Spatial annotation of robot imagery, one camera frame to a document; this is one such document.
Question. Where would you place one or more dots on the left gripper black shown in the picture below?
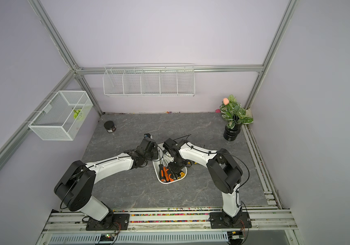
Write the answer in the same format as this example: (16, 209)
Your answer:
(155, 151)

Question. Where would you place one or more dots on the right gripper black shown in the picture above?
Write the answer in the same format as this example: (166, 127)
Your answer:
(174, 168)

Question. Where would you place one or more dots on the white plastic storage box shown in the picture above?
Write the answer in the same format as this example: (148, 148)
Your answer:
(164, 160)

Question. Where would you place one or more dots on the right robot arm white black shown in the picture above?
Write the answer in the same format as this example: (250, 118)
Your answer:
(224, 170)

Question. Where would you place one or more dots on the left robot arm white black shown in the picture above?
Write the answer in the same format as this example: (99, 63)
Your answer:
(76, 185)

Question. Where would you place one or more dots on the orange black large screwdriver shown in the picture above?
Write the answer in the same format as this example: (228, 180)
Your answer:
(162, 174)

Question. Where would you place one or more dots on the small black jar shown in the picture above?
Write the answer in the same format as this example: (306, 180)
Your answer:
(110, 126)

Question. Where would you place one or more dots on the artificial green potted plant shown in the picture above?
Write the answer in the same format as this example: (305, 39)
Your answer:
(235, 116)

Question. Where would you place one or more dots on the green object in basket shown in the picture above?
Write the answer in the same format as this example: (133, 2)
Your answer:
(78, 115)

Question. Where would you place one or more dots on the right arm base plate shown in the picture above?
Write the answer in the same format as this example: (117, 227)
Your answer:
(221, 220)

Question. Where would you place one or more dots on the long white wire wall basket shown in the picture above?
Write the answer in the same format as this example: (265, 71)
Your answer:
(149, 83)

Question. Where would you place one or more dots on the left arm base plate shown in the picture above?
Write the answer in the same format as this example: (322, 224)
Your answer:
(113, 221)

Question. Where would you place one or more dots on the aluminium frame rail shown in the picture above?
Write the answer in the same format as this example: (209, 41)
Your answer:
(169, 67)

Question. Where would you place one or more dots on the white perforated cable duct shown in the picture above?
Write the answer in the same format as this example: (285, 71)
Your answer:
(150, 238)

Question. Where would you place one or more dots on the white wire cube basket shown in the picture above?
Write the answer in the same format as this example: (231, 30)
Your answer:
(55, 121)

